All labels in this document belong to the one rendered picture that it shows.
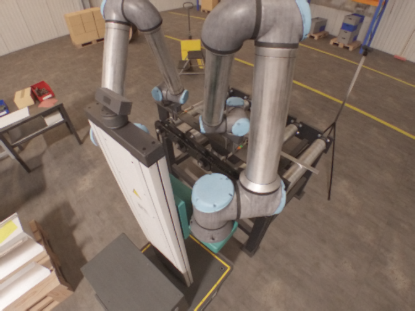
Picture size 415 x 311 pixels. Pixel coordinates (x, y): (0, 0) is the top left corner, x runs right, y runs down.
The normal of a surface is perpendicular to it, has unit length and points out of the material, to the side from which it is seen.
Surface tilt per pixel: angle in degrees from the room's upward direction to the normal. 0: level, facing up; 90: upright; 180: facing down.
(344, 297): 0
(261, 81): 82
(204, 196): 5
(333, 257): 0
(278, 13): 72
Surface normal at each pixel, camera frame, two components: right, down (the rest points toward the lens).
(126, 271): 0.00, -0.70
